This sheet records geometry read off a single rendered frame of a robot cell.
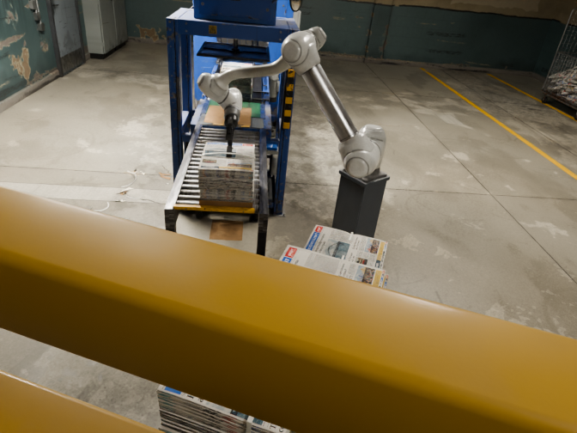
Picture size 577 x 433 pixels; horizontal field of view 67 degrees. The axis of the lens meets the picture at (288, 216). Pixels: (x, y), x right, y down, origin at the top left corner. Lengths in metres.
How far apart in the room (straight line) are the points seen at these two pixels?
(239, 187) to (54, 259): 2.07
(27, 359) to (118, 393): 0.58
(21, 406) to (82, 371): 2.25
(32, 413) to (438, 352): 0.34
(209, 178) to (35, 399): 1.92
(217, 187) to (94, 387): 1.21
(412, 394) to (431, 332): 0.03
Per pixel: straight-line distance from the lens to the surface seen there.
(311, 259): 1.58
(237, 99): 2.53
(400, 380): 0.19
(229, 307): 0.20
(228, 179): 2.28
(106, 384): 2.61
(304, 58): 2.11
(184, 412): 0.91
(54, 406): 0.44
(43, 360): 2.82
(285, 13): 5.71
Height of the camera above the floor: 1.99
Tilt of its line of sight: 31 degrees down
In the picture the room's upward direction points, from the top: 6 degrees clockwise
